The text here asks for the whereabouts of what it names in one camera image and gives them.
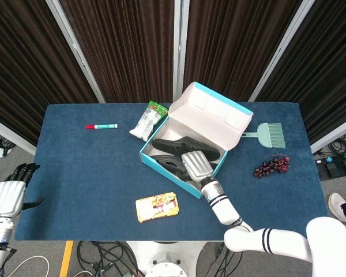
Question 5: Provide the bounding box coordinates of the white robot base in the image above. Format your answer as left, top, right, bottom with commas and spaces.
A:
126, 241, 208, 277

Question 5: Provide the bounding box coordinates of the pale green hand brush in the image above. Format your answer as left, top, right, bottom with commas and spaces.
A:
243, 122, 287, 149

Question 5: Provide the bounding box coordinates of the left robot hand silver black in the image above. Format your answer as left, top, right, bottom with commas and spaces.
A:
0, 163, 46, 218

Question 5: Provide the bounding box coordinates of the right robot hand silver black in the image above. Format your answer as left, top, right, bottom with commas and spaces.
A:
180, 149, 214, 184

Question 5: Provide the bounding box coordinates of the light blue shoe box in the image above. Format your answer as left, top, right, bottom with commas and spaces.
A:
139, 81, 254, 200

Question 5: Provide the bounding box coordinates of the yellow snack pack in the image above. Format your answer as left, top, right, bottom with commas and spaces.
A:
135, 192, 180, 223

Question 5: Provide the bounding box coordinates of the blue table mat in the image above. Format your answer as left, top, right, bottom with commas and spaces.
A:
14, 102, 331, 242

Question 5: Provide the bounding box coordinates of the black floor cable tangle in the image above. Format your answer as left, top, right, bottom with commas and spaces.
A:
327, 134, 346, 159
0, 129, 17, 158

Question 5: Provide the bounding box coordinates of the black floor cable bundle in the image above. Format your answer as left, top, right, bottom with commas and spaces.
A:
76, 241, 141, 277

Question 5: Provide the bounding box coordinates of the white frame post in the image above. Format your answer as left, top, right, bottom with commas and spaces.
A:
45, 0, 107, 104
172, 0, 190, 103
247, 0, 317, 102

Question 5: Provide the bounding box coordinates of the dark red grape bunch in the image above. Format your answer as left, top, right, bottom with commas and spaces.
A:
253, 155, 291, 178

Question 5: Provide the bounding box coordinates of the white sneaker of person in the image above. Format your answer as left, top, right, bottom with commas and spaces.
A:
328, 192, 346, 238

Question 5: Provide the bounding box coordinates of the dark brown curtain panel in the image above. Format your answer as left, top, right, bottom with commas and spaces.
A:
255, 0, 346, 145
59, 0, 175, 104
182, 0, 303, 103
0, 0, 100, 147

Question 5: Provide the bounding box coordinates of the white frame rail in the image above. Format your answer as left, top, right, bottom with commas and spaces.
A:
0, 115, 37, 156
310, 114, 346, 154

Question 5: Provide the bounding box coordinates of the white floor cable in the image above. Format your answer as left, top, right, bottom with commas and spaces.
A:
5, 255, 50, 277

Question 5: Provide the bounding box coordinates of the green white snack bag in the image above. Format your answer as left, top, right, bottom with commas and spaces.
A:
128, 100, 169, 142

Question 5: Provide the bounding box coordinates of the yellow floor tape strip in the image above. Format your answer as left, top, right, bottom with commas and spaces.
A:
59, 241, 74, 277

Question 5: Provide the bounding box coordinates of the red green marker pen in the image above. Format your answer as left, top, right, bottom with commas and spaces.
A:
85, 123, 118, 130

